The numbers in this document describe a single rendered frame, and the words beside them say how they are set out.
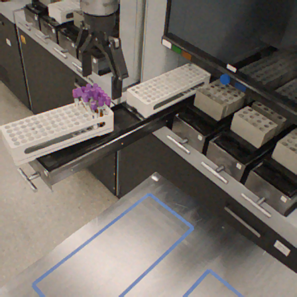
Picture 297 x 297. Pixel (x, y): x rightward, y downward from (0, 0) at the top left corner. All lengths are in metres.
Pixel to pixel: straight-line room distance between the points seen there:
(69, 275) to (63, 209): 1.15
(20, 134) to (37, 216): 0.97
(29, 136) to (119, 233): 0.35
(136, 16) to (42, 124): 0.54
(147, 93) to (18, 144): 0.43
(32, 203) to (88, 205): 0.29
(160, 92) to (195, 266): 0.58
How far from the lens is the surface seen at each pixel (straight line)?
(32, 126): 1.02
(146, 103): 1.12
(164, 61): 1.28
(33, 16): 1.84
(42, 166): 1.01
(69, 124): 1.02
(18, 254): 1.82
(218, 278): 0.81
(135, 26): 1.34
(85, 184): 2.02
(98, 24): 0.90
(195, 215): 0.89
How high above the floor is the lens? 1.52
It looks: 44 degrees down
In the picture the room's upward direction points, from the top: 5 degrees clockwise
